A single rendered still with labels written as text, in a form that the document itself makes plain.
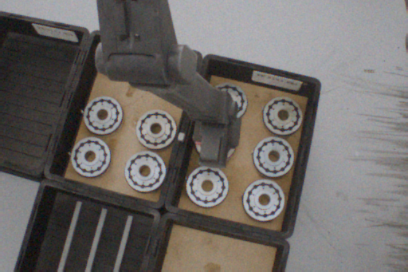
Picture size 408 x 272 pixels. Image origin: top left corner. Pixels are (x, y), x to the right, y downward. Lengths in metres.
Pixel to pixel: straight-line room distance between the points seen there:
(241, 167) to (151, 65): 0.72
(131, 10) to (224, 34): 0.98
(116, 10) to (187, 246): 0.77
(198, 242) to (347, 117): 0.58
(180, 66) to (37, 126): 0.83
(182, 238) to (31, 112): 0.52
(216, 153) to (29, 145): 0.57
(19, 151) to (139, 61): 0.82
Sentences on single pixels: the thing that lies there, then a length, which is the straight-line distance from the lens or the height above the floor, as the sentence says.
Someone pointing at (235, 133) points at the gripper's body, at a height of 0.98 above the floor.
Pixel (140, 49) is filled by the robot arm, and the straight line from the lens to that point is 0.56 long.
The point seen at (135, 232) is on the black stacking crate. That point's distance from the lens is 1.23.
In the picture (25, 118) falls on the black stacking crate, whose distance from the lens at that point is 1.36.
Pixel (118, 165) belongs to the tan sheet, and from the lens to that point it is 1.26.
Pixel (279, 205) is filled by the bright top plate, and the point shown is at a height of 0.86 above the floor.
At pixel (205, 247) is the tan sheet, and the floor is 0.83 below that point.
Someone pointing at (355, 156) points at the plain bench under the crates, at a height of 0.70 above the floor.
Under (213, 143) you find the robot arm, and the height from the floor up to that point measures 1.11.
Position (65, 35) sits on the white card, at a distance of 1.35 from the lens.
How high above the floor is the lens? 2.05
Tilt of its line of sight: 72 degrees down
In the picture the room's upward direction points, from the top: 1 degrees counter-clockwise
